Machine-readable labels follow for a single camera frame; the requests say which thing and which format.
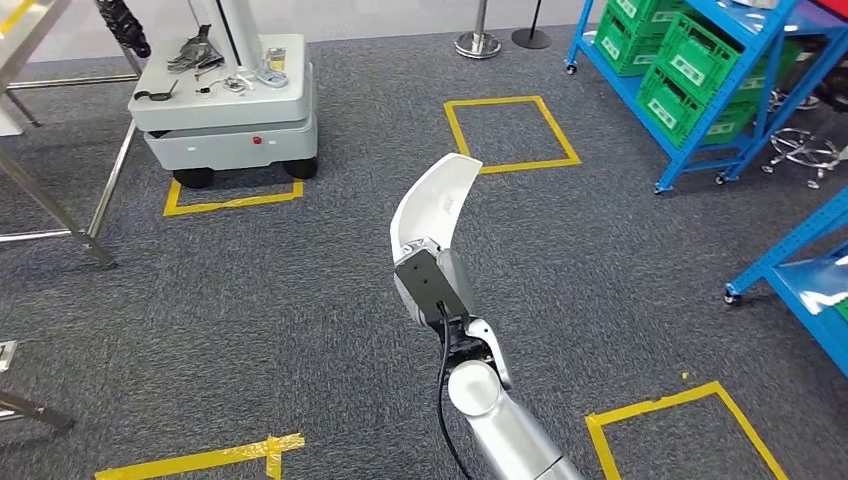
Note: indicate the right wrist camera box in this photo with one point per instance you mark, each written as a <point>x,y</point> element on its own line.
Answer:
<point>430,288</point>

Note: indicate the black stool chrome base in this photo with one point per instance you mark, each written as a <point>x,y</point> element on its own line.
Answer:
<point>798,149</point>

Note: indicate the white curved plastic part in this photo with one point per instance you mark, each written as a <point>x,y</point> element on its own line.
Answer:
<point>430,199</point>

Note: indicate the green plastic crate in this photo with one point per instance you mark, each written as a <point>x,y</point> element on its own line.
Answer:
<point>629,53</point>
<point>689,126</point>
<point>696,46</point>
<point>646,13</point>

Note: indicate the yellow floor tape strip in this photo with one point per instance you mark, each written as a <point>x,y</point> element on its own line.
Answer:
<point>199,457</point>

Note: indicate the pale grey mobile robot base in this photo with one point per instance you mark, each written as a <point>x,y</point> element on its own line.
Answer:
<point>225,142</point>

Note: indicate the steel table leg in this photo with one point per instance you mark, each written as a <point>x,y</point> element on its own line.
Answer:
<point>33,409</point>

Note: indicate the steel workbench frame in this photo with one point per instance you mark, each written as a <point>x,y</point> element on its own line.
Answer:
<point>20,40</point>

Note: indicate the small glass jar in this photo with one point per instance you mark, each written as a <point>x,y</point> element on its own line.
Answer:
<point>277,66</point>

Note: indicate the black stanchion base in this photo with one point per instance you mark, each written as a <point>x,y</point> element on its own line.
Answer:
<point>531,40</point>

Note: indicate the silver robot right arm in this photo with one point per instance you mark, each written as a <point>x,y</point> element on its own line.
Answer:
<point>503,430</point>

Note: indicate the grey metal parts pile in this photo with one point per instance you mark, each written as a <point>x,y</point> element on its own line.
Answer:
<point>195,53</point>

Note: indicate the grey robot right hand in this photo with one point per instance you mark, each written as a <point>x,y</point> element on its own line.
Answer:
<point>458,278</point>

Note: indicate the yellow floor tape square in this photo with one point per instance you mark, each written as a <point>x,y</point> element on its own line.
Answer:
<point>232,203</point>
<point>652,402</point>

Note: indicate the chrome stanchion base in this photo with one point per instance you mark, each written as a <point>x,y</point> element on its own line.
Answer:
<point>478,45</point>

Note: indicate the black curved tool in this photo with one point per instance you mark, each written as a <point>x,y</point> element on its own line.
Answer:
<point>156,96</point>

